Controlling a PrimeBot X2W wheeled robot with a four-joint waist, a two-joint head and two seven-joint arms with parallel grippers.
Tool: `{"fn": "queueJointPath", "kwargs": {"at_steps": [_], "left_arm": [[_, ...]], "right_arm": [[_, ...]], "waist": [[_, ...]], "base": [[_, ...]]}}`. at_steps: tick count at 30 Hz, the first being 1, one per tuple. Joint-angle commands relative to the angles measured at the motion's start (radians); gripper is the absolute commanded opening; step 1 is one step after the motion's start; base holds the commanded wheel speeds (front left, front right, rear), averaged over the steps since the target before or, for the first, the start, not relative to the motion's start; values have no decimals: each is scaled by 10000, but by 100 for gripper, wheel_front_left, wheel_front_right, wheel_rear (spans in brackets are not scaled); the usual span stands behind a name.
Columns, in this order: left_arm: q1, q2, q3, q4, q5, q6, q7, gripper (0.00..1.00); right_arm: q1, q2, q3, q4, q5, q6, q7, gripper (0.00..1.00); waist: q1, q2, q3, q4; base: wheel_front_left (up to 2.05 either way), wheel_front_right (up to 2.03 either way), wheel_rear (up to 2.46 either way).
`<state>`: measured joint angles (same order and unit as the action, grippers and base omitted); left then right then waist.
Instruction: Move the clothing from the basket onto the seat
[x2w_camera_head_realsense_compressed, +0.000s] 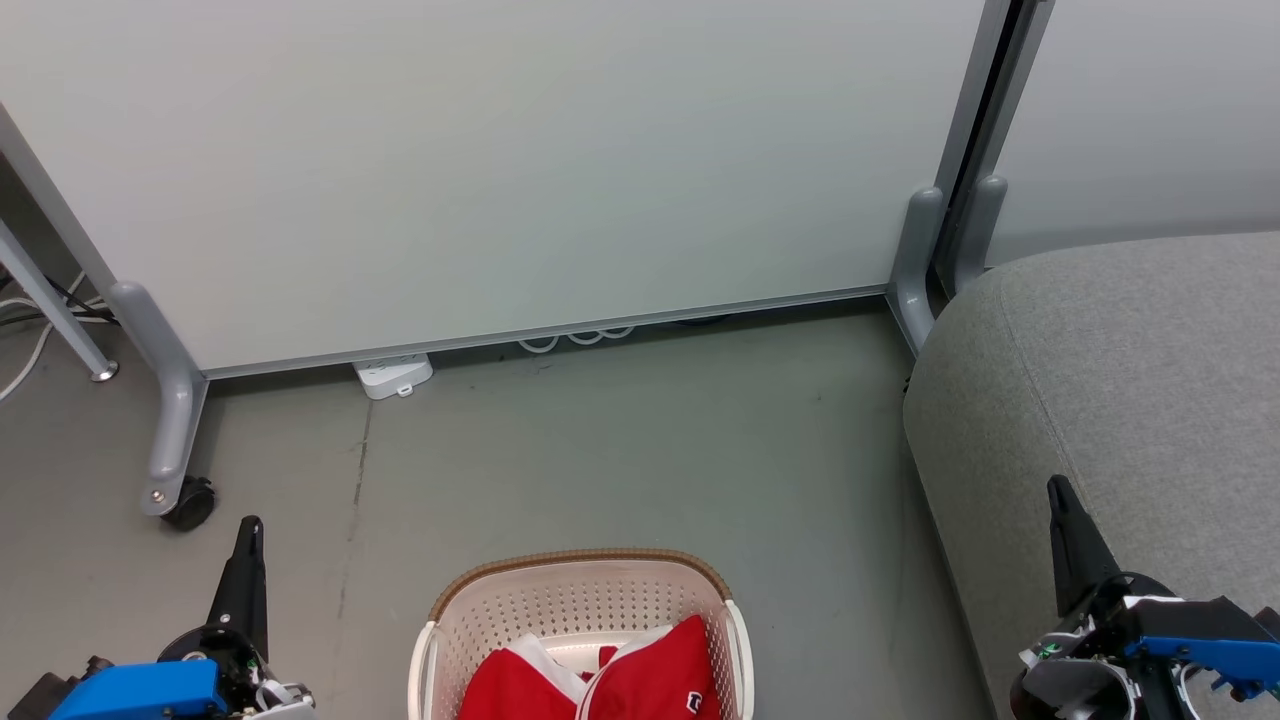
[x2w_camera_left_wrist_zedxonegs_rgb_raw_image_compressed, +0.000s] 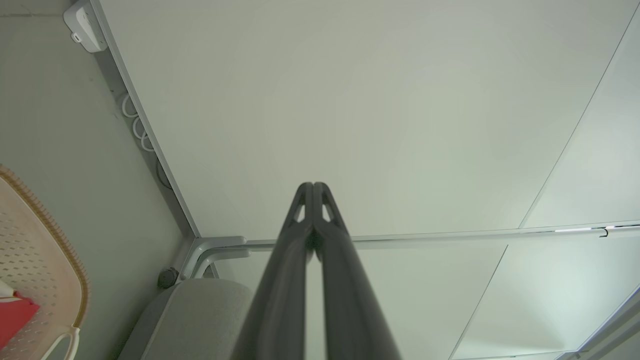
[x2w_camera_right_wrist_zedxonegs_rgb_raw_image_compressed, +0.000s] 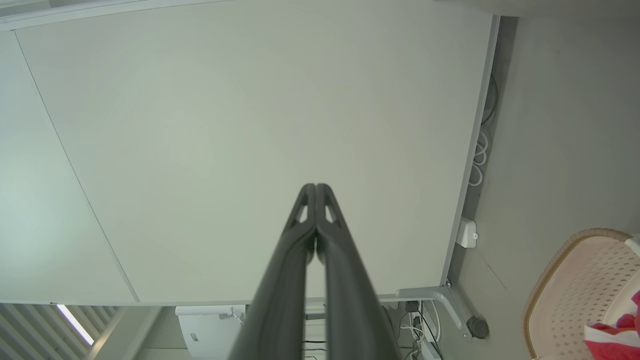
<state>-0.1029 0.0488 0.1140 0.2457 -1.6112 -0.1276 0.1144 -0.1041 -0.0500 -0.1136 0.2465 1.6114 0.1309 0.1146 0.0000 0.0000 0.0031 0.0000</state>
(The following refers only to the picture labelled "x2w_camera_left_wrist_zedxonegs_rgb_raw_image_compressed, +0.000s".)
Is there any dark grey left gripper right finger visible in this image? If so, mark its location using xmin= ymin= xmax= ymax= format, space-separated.
xmin=313 ymin=182 xmax=402 ymax=360

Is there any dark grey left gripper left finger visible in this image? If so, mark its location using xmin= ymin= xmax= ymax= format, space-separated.
xmin=232 ymin=182 xmax=315 ymax=360

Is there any red and white garment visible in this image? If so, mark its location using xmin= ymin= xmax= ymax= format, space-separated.
xmin=0 ymin=280 xmax=41 ymax=351

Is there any black round knob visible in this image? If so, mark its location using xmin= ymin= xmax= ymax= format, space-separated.
xmin=157 ymin=267 xmax=180 ymax=290

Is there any beige perforated laundry basket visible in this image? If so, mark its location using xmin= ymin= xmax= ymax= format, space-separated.
xmin=0 ymin=165 xmax=91 ymax=360

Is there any grey metal partition frame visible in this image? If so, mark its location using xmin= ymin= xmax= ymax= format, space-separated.
xmin=90 ymin=0 xmax=640 ymax=281

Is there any white coiled cable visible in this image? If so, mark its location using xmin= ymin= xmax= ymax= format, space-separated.
xmin=121 ymin=92 xmax=156 ymax=153

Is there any white wall-mounted device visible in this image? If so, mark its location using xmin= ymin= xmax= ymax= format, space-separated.
xmin=63 ymin=0 xmax=109 ymax=54

